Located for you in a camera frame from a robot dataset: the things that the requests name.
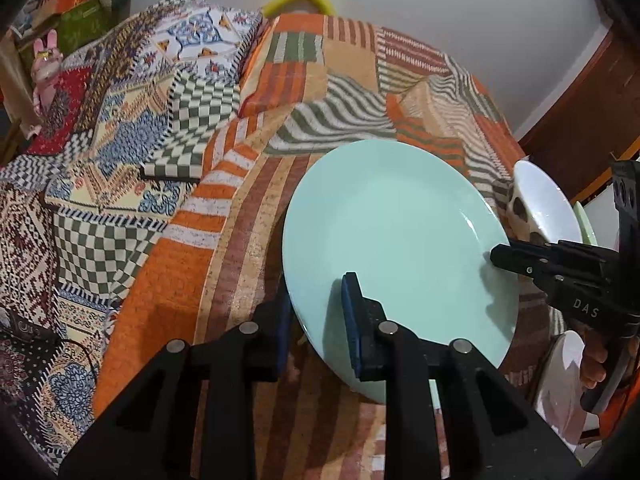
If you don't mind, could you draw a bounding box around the white plate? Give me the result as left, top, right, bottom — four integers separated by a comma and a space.
534, 330, 599, 451

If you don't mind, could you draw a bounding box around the orange striped patchwork blanket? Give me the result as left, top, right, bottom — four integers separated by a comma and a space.
93, 14, 524, 479

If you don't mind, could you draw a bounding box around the brown wooden door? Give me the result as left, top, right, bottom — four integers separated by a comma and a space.
520, 26, 639, 203

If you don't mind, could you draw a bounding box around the green cardboard box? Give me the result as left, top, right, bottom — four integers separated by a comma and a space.
55, 0, 115, 55

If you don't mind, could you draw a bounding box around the yellow foam tube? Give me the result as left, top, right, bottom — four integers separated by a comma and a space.
260, 0, 336, 18

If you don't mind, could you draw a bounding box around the pink rabbit figurine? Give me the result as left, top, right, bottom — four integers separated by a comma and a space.
30, 29, 64, 116

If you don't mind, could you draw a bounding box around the mint green plate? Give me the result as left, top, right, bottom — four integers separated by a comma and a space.
282, 140, 518, 403

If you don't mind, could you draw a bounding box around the mint green bowl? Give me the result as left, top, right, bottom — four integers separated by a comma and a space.
573, 202, 598, 246

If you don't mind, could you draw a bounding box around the person's right hand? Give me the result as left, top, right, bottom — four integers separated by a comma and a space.
580, 330, 608, 389

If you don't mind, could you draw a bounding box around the white bowl with dark spots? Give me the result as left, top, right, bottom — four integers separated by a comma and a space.
506, 159, 582, 245

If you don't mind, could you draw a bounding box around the checkered patterned quilt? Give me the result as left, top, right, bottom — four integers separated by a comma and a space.
1, 0, 262, 471

